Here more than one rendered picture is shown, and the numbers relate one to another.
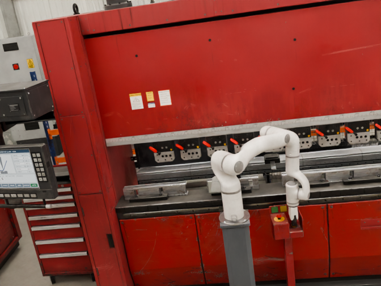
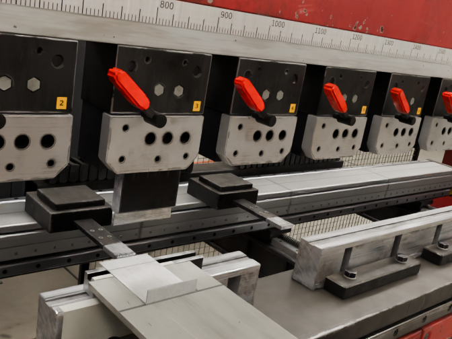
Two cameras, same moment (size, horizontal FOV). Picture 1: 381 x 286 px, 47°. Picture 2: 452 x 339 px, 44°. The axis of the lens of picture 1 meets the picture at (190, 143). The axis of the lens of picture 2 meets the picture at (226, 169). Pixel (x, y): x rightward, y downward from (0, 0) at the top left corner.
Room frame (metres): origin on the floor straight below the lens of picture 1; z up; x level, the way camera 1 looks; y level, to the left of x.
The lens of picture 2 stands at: (2.53, 0.32, 1.39)
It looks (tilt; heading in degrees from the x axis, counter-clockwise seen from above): 16 degrees down; 308
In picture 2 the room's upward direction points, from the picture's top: 10 degrees clockwise
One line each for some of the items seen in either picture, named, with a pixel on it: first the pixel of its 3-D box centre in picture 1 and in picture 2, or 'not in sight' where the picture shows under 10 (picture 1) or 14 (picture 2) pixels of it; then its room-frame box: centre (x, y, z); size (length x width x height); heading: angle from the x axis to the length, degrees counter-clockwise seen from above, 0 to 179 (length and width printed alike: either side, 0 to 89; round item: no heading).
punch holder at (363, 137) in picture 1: (357, 130); not in sight; (2.94, -1.18, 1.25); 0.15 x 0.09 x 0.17; 81
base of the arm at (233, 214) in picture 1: (232, 204); not in sight; (2.42, -0.20, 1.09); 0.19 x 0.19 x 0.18
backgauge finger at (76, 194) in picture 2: not in sight; (88, 220); (3.25, -0.24, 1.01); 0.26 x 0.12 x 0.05; 171
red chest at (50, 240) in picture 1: (68, 224); not in sight; (3.66, 1.21, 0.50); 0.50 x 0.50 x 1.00; 81
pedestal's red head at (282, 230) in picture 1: (286, 221); not in sight; (2.71, -0.58, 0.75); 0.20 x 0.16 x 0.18; 86
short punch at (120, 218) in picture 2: not in sight; (146, 191); (3.09, -0.22, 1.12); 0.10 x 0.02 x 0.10; 81
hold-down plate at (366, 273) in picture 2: (308, 184); (374, 274); (2.94, -0.81, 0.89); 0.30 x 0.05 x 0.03; 81
